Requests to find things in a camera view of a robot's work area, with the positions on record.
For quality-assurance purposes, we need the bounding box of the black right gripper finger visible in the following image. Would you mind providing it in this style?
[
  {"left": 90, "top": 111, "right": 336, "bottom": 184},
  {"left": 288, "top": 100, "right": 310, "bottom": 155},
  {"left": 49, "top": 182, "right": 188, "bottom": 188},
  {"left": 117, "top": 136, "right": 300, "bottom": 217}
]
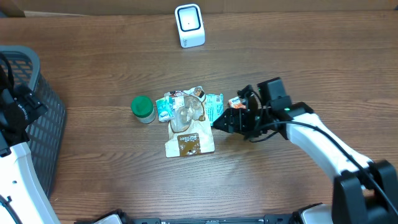
[
  {"left": 213, "top": 108, "right": 245, "bottom": 134},
  {"left": 237, "top": 85, "right": 258, "bottom": 111}
]

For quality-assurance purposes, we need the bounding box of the orange small box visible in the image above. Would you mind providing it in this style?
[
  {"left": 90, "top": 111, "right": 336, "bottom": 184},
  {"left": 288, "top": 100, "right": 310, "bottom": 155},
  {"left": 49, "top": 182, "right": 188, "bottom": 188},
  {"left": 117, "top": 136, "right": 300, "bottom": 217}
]
[{"left": 228, "top": 96, "right": 246, "bottom": 110}]

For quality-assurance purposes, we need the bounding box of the teal tissue pack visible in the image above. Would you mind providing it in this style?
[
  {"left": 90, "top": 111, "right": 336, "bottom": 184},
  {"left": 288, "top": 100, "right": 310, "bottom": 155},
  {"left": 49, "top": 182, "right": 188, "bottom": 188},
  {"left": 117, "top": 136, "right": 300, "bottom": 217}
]
[{"left": 205, "top": 93, "right": 224, "bottom": 126}]

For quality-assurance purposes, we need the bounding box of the brown white snack bag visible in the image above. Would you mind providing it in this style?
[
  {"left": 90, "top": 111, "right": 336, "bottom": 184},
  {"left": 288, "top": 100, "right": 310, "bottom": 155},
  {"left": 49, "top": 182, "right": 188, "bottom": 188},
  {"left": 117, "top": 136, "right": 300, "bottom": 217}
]
[{"left": 164, "top": 86, "right": 215, "bottom": 158}]

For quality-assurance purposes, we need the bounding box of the teal white small carton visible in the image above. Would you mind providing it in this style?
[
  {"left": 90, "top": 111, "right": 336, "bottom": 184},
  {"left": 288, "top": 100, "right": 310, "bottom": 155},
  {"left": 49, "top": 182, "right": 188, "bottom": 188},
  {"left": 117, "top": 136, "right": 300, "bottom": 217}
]
[{"left": 155, "top": 96, "right": 174, "bottom": 122}]

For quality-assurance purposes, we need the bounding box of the green lid jar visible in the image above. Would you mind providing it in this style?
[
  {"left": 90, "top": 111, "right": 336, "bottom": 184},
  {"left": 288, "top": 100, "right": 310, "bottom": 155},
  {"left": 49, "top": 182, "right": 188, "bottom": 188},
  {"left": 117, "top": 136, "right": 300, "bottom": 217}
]
[{"left": 131, "top": 96, "right": 155, "bottom": 124}]

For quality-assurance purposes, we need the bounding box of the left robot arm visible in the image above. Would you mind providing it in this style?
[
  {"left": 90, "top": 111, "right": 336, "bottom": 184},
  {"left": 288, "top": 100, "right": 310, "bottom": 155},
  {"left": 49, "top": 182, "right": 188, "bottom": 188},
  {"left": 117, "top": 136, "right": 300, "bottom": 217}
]
[{"left": 1, "top": 46, "right": 67, "bottom": 223}]

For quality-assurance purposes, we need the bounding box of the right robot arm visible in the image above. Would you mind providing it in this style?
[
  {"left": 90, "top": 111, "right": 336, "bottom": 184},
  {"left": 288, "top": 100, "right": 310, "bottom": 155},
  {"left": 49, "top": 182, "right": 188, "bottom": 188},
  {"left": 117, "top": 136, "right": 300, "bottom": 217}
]
[{"left": 213, "top": 77, "right": 397, "bottom": 224}]

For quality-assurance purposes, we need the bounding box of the white barcode scanner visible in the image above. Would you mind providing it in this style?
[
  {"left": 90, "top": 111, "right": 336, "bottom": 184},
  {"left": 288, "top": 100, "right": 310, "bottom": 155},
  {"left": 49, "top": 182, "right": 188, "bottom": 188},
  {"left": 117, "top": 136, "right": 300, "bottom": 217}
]
[{"left": 175, "top": 3, "right": 206, "bottom": 49}]

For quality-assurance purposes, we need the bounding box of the grey plastic basket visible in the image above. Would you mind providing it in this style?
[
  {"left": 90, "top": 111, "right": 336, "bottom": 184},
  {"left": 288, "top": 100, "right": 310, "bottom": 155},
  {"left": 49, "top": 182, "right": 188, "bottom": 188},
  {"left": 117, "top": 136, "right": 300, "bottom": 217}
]
[{"left": 1, "top": 45, "right": 67, "bottom": 198}]

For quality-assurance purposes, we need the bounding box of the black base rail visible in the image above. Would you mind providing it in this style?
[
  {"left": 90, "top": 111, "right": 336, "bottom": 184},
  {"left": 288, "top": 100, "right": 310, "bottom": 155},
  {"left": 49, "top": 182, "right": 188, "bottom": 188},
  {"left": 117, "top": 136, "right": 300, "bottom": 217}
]
[{"left": 116, "top": 212, "right": 297, "bottom": 224}]

